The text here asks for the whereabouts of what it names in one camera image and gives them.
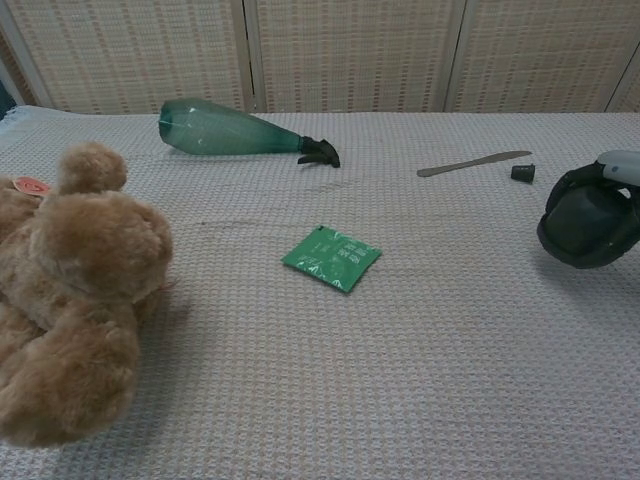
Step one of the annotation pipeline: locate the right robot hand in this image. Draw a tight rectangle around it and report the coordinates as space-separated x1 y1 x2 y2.
543 149 640 259

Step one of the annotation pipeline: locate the black round jar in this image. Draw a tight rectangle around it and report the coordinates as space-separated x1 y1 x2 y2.
544 185 626 257

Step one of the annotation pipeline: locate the grey table knife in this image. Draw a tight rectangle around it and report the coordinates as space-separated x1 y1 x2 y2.
416 150 533 178

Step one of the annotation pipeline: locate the beige woven folding screen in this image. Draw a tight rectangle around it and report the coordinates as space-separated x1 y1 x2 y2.
0 0 640 115

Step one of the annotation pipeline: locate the green foil packet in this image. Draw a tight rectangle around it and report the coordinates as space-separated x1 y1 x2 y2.
280 225 383 295

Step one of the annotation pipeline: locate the beige woven tablecloth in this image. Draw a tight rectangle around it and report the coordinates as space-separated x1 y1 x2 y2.
0 104 640 480

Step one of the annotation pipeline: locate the green plastic spray bottle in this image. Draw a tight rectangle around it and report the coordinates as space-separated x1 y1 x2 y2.
158 98 342 169

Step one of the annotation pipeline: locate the brown teddy bear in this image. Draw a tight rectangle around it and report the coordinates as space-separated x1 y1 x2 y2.
0 141 175 448

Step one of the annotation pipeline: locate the round orange bear tag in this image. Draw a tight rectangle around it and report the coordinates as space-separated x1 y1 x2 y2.
13 175 51 197

